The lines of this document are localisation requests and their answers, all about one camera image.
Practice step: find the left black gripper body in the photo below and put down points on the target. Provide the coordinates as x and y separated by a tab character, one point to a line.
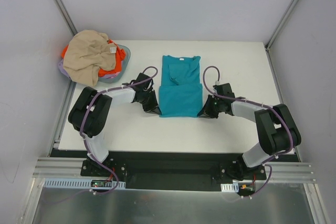
148	100

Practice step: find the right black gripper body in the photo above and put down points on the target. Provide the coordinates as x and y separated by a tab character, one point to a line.
210	106

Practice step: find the teal t-shirt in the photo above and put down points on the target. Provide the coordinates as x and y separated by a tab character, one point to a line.
181	91

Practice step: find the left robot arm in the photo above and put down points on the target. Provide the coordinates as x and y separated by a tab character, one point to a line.
89	114

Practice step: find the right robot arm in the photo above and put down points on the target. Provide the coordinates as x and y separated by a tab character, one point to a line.
276	129

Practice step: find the blue-grey plastic basket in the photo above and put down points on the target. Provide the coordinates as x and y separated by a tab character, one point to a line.
125	63

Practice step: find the orange t-shirt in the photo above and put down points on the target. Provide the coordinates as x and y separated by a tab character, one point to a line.
120	58

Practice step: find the beige t-shirt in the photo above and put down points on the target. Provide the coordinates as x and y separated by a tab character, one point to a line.
88	52

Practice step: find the lavender t-shirt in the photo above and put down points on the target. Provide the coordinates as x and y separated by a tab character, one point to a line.
109	78

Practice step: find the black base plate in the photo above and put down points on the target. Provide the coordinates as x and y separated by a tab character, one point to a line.
173	171

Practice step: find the right slotted cable duct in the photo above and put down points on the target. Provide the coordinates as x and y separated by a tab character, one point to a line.
230	188

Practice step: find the slotted cable duct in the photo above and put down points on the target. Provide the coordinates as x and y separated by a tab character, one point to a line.
230	188
69	183

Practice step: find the left slotted cable duct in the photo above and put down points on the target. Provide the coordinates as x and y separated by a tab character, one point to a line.
69	183

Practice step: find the left corner aluminium post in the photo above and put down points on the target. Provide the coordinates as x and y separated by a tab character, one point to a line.
64	13

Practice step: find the corner aluminium post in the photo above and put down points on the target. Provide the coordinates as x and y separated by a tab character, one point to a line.
64	13
283	21

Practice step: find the right corner aluminium post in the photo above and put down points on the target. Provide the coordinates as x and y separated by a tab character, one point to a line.
283	21

